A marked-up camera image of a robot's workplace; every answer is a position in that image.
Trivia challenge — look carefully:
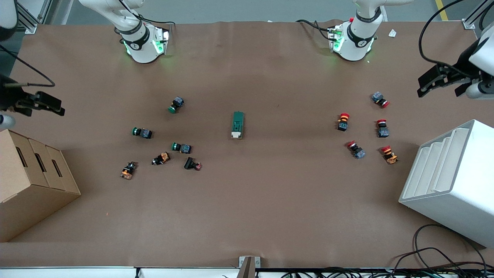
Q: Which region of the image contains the green load switch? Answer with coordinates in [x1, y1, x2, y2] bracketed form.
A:
[231, 111, 245, 139]

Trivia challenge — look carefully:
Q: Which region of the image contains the red button orange contact block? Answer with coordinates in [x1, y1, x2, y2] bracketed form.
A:
[381, 145, 399, 165]

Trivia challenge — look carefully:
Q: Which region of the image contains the brown cardboard sorting box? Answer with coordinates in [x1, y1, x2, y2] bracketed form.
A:
[0, 129, 81, 243]

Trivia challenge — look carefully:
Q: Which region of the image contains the white stepped sorting box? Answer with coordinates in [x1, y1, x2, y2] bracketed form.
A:
[399, 119, 494, 248]

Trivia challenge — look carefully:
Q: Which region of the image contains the brown table cover mat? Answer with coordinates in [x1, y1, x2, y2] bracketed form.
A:
[0, 20, 494, 269]

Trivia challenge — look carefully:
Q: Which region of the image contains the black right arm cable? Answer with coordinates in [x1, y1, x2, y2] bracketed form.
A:
[0, 44, 56, 87]

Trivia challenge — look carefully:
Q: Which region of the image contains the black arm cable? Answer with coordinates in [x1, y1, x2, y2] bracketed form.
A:
[0, 44, 56, 87]
[418, 0, 483, 76]

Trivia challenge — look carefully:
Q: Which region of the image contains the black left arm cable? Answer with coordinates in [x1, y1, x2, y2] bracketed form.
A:
[418, 0, 483, 76]

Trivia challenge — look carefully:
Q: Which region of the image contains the aluminium frame post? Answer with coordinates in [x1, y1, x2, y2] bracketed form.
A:
[15, 0, 38, 34]
[462, 0, 494, 30]

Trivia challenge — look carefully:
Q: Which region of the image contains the black orange selector switch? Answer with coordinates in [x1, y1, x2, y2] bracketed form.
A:
[151, 152, 171, 166]
[120, 161, 137, 180]

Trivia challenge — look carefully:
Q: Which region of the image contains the black looped floor cable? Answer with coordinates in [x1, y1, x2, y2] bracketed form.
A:
[394, 223, 489, 269]

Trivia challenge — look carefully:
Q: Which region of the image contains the white table edge rail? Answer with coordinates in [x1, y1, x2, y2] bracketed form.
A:
[0, 266, 494, 278]

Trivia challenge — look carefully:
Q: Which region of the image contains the black floor cable bundle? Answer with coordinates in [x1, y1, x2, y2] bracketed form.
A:
[280, 266, 494, 278]

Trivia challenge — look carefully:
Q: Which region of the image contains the metal table edge bracket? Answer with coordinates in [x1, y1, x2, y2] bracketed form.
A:
[239, 256, 261, 278]

